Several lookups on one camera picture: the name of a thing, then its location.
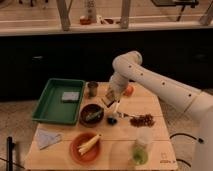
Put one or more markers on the wooden block eraser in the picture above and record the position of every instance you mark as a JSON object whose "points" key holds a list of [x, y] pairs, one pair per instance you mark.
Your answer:
{"points": [[108, 99]]}

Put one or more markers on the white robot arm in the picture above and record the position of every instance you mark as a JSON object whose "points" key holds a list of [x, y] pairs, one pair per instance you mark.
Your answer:
{"points": [[187, 99]]}

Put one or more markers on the small metal cup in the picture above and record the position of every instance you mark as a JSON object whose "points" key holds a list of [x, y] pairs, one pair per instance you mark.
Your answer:
{"points": [[92, 86]]}

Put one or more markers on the dark brown bowl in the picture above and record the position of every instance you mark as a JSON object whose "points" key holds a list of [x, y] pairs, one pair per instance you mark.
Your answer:
{"points": [[91, 108]]}

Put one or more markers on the green vegetable piece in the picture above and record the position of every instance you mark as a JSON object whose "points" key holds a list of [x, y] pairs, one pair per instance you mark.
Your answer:
{"points": [[91, 116]]}

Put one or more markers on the grey sponge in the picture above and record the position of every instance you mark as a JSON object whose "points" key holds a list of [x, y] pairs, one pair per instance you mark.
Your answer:
{"points": [[70, 96]]}

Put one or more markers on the orange plate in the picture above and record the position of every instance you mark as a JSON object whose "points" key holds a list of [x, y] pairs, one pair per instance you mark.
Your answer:
{"points": [[89, 157]]}

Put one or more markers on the green plastic tray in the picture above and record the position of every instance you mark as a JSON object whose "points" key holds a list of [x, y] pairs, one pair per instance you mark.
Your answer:
{"points": [[51, 109]]}

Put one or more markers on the red object on shelf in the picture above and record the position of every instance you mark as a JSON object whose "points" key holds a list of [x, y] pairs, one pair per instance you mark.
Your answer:
{"points": [[84, 21]]}

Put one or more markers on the white bottle on shelf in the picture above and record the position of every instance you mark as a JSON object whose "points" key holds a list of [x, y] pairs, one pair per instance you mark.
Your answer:
{"points": [[91, 10]]}

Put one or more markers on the clear bowl with green food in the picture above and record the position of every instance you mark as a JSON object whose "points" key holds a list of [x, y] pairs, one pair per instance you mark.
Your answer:
{"points": [[139, 155]]}

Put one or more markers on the grey folded cloth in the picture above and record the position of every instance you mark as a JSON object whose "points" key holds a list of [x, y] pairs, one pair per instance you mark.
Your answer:
{"points": [[46, 138]]}

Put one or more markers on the black stand on floor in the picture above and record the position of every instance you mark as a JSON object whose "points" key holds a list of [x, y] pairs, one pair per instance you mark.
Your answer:
{"points": [[9, 152]]}

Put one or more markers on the white handled dish brush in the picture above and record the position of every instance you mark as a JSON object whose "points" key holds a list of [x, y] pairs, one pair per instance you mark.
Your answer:
{"points": [[111, 119]]}

